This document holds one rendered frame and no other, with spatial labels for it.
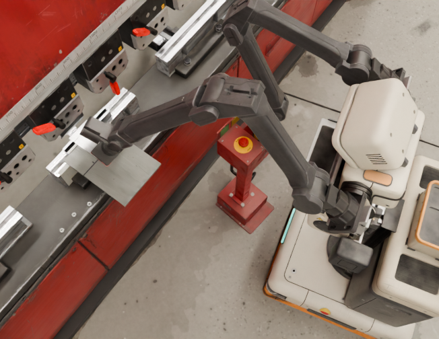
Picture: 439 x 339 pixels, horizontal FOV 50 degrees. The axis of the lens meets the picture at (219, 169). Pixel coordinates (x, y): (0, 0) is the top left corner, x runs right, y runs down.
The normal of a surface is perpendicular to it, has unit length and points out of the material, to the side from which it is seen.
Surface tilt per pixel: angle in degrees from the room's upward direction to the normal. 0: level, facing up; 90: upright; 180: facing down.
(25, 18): 90
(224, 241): 0
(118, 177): 0
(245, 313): 0
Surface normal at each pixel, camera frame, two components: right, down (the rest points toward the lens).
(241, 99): -0.17, -0.54
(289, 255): 0.00, -0.40
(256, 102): 0.80, -0.04
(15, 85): 0.80, 0.54
